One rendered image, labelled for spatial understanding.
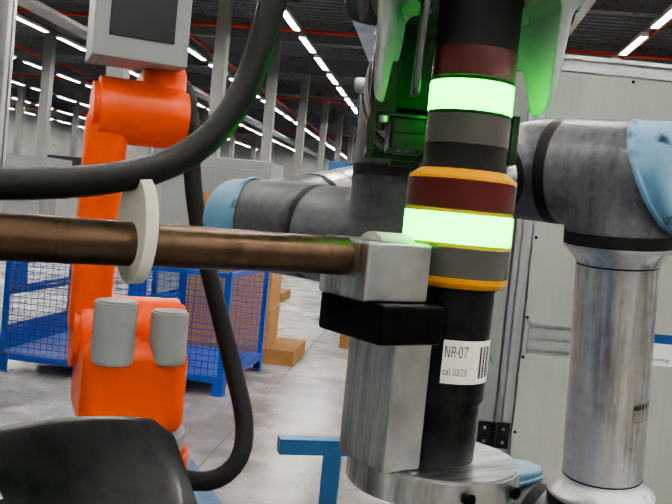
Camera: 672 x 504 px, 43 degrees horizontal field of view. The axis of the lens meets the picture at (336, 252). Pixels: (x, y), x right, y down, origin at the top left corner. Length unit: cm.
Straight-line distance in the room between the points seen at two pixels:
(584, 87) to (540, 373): 73
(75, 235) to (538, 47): 20
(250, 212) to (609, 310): 42
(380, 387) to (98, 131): 394
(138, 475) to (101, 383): 369
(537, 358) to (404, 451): 190
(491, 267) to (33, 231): 17
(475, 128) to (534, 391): 193
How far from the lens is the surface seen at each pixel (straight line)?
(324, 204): 62
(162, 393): 418
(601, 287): 92
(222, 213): 69
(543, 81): 36
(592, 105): 224
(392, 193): 57
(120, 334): 403
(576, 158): 91
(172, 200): 1111
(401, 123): 40
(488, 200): 33
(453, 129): 33
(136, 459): 44
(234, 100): 28
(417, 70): 34
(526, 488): 105
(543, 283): 220
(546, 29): 36
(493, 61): 34
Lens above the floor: 156
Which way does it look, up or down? 3 degrees down
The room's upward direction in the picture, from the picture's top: 6 degrees clockwise
